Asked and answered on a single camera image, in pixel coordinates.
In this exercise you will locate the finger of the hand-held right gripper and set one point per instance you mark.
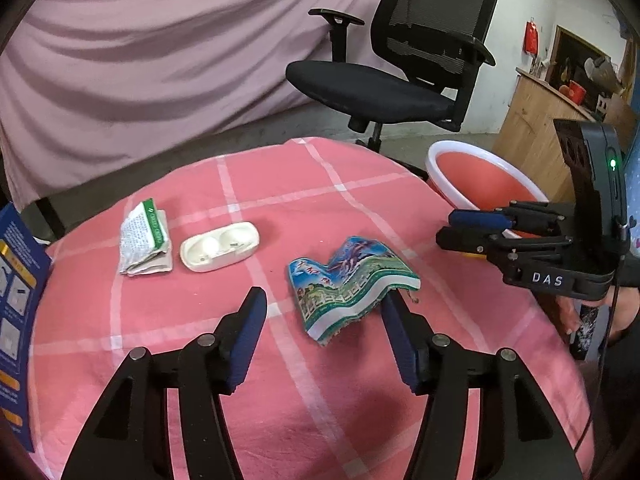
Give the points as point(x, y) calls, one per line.
point(465, 240)
point(475, 217)

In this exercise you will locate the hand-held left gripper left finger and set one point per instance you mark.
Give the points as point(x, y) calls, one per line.
point(247, 345)

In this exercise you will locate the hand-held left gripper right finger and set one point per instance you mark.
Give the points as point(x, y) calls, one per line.
point(401, 350)

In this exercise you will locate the red basin with white rim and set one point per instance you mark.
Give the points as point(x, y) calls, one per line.
point(475, 175)

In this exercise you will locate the green cigarette pack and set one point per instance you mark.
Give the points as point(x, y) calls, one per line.
point(345, 285)

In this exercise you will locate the person's right hand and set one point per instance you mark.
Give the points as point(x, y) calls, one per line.
point(567, 312)

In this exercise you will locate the pink checked tablecloth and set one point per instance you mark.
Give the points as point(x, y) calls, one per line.
point(325, 410)

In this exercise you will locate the white earbud case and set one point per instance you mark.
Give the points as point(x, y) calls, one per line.
point(220, 250)

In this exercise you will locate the wooden cabinet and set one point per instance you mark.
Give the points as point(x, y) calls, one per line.
point(530, 110)

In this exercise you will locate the red pot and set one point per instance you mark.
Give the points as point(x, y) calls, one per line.
point(577, 91)

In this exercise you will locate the crumpled white green packet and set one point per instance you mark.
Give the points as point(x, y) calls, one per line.
point(140, 240)

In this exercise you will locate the black office chair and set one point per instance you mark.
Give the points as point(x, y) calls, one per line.
point(370, 85)

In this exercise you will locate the red hanging bag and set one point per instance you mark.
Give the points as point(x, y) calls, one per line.
point(531, 37)

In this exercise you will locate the blue cardboard box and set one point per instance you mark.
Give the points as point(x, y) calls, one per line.
point(20, 310)

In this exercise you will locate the pink hanging sheet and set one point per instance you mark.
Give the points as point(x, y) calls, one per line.
point(150, 35)

